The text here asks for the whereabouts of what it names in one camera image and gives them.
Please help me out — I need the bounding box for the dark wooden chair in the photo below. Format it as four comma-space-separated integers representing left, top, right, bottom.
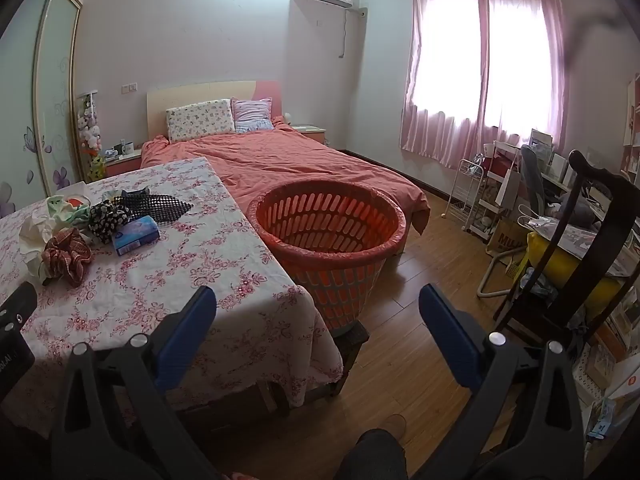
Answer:
492, 150, 640, 361

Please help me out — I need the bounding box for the plush toy bouquet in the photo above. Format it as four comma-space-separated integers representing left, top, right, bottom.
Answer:
75, 91, 109, 184

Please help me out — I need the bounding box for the wardrobe with purple flowers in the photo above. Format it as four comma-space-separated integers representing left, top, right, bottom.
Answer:
0, 0, 84, 221

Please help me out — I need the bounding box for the white metal tube frame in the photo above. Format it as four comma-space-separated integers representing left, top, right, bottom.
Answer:
476, 249, 532, 299

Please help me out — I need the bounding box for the white box with orange mark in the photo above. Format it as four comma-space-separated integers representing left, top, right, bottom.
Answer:
599, 354, 640, 413

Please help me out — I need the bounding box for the black floral scrunchie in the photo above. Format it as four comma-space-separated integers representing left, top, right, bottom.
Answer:
88, 199, 133, 245

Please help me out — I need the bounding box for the orange plastic laundry basket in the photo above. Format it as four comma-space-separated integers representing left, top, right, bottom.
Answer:
246, 179, 407, 336

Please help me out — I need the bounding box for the black foam mesh net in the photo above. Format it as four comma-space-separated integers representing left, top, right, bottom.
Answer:
119, 193, 197, 224

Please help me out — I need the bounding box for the pink striped pillow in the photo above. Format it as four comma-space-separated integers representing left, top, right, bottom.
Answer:
231, 97, 275, 134

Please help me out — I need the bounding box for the air conditioner pipe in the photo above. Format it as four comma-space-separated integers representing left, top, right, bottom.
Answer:
339, 6, 369, 59

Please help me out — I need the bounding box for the blue tissue pack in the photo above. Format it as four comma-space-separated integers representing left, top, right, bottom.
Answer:
112, 215, 161, 257

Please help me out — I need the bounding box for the red plaid scrunchie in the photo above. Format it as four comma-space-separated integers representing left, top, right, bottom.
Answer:
41, 227, 96, 288

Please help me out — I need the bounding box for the brown paper bag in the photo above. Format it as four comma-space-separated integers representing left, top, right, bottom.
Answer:
486, 219, 527, 262

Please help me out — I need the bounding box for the white wire rack cart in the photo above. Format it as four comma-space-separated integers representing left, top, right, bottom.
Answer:
446, 157, 489, 234

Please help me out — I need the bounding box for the pink nightstand with book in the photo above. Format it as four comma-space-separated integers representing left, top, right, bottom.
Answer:
290, 125, 329, 147

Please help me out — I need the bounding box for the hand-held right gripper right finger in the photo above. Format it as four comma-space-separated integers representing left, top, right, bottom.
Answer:
415, 284, 586, 480

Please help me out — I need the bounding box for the green and white plastic bag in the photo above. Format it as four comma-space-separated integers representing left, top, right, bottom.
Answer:
46, 194, 92, 227

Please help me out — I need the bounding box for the pink curtain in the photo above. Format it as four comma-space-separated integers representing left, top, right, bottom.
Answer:
399, 0, 572, 170

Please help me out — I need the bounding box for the person's trouser leg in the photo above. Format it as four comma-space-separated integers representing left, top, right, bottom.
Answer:
342, 427, 407, 480

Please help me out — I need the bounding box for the yellow bag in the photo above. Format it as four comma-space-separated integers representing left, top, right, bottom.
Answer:
524, 232, 628, 313

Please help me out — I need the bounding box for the grey office chair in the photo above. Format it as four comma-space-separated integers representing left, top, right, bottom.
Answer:
520, 144, 552, 217

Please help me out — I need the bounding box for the person's slipper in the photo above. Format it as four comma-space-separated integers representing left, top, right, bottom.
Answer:
379, 413, 407, 438

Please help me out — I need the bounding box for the white crumpled paper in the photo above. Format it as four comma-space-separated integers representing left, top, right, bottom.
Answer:
19, 204, 57, 283

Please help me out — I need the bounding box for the wall shelf unit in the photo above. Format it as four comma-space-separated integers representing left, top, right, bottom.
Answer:
620, 72, 640, 188

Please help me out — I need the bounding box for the pink nightstand with clutter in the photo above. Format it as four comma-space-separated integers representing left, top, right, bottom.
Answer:
101, 147, 144, 179

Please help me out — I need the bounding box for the floral pillow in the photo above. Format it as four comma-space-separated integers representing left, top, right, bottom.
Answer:
166, 99, 236, 143

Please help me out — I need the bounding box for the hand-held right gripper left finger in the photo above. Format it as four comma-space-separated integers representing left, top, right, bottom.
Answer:
50, 286, 221, 480

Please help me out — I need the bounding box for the beige and pink headboard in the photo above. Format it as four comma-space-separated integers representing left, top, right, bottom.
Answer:
146, 80, 285, 142

